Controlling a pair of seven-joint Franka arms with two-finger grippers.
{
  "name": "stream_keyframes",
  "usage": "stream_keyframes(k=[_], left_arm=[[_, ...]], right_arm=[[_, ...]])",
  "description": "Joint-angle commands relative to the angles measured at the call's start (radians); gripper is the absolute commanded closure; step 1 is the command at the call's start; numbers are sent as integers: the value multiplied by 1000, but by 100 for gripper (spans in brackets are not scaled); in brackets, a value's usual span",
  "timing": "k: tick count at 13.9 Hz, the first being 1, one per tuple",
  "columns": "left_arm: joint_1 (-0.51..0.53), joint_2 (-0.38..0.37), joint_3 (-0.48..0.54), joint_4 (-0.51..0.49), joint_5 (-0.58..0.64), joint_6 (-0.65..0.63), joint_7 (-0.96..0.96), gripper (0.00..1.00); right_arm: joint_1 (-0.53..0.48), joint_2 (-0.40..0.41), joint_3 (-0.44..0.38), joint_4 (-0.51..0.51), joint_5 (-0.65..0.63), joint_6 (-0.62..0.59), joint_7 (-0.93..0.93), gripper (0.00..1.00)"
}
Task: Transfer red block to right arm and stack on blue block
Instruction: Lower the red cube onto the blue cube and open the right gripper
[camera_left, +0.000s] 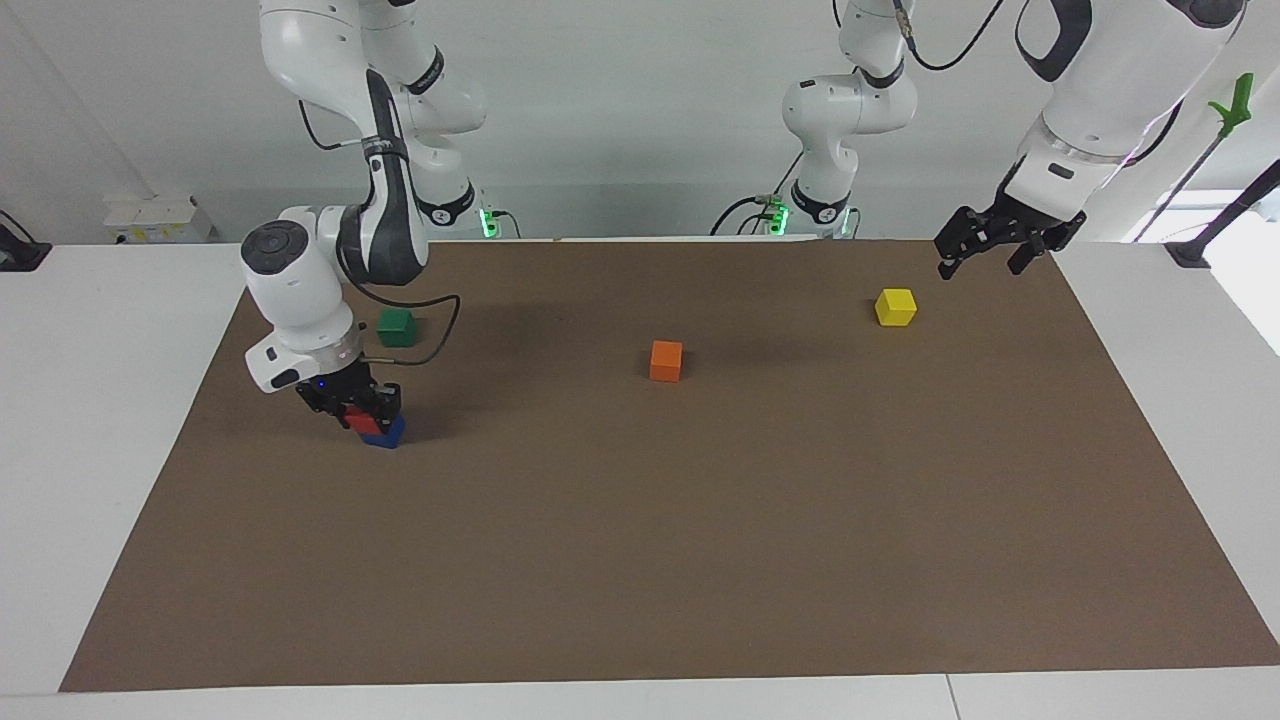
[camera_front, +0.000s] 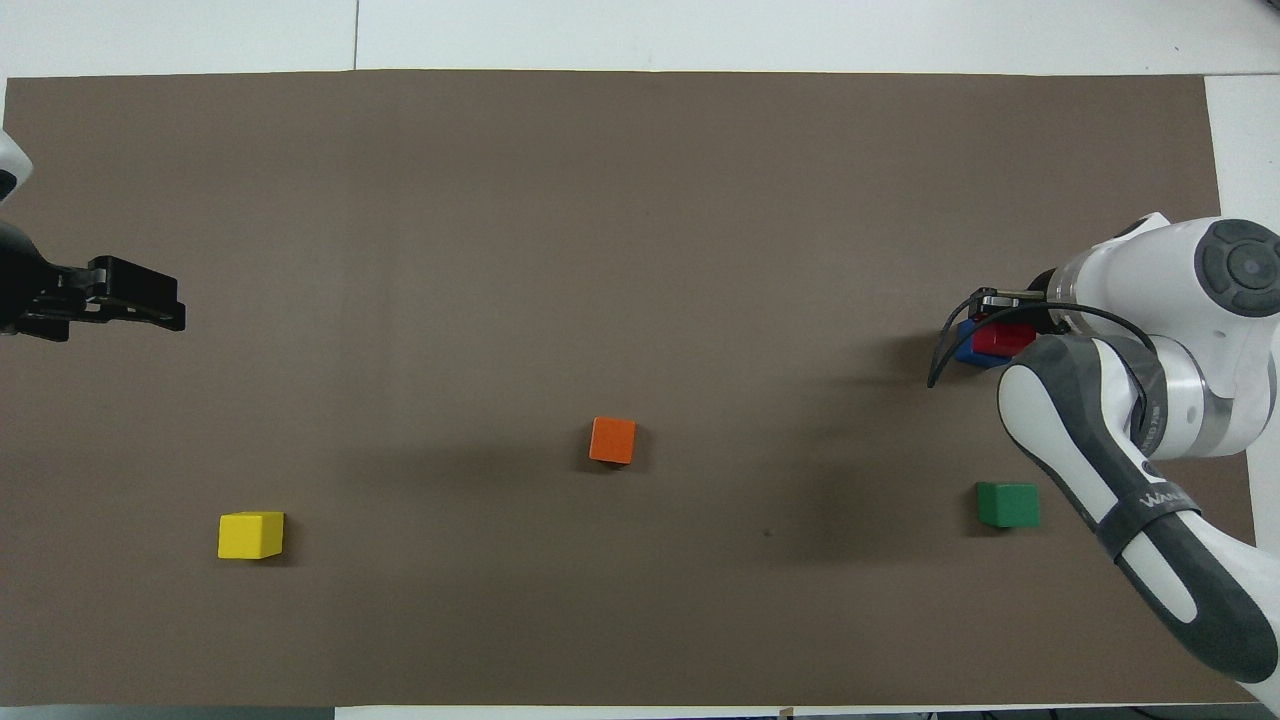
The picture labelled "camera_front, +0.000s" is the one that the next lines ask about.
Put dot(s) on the brown table mat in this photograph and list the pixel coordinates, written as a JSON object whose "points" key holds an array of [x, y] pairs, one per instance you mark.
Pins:
{"points": [[600, 220]]}

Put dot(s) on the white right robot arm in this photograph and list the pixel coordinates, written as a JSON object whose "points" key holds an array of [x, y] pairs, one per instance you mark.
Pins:
{"points": [[1180, 380]]}

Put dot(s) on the red wooden block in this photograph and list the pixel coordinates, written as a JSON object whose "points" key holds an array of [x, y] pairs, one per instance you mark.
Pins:
{"points": [[1003, 338]]}

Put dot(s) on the orange wooden block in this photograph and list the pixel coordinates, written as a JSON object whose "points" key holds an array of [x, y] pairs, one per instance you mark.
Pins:
{"points": [[612, 440]]}

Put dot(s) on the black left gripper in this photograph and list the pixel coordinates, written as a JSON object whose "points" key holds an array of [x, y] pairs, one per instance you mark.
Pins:
{"points": [[30, 285]]}

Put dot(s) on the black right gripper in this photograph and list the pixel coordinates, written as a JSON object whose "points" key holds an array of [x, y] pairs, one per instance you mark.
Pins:
{"points": [[1050, 300]]}

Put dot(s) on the yellow wooden block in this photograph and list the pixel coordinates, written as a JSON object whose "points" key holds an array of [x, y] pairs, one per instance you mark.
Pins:
{"points": [[250, 535]]}

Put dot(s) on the green wooden block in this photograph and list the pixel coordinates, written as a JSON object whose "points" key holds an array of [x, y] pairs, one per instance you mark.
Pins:
{"points": [[1007, 505]]}

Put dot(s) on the blue wooden block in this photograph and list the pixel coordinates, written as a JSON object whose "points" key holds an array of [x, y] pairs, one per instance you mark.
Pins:
{"points": [[975, 353]]}

